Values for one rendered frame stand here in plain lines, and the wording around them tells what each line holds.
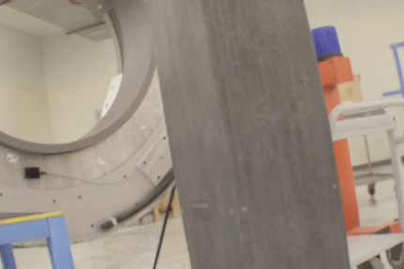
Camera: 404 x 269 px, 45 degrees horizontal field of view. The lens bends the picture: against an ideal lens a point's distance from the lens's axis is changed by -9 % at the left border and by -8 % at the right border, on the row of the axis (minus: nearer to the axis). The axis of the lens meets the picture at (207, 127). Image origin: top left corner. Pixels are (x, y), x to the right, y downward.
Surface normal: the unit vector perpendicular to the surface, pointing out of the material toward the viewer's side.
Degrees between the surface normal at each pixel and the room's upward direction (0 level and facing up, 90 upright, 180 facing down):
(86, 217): 90
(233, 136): 90
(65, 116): 90
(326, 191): 90
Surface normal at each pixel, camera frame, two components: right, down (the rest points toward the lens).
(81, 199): 0.59, -0.16
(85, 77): -0.23, -0.03
